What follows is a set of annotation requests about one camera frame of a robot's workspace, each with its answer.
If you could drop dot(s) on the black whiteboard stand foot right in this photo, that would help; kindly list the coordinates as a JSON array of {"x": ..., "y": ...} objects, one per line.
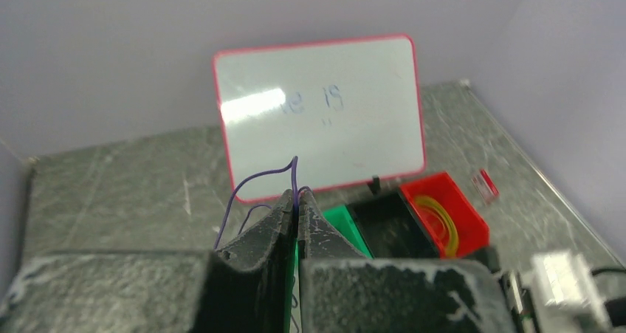
[{"x": 374, "y": 185}]

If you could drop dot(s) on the black plastic bin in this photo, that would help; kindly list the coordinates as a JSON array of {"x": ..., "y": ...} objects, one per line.
[{"x": 390, "y": 229}]

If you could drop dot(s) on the green plastic bin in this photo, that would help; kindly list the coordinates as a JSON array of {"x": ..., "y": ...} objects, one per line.
[{"x": 340, "y": 219}]

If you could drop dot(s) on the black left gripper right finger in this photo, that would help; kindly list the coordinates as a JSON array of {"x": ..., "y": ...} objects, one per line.
[{"x": 341, "y": 290}]

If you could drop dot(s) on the pink framed whiteboard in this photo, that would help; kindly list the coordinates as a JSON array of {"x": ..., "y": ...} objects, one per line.
[{"x": 347, "y": 109}]

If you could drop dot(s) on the red plastic bin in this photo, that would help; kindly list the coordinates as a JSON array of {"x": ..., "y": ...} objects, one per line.
[{"x": 453, "y": 223}]

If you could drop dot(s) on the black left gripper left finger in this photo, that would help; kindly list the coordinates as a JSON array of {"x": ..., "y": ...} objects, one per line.
[{"x": 241, "y": 287}]

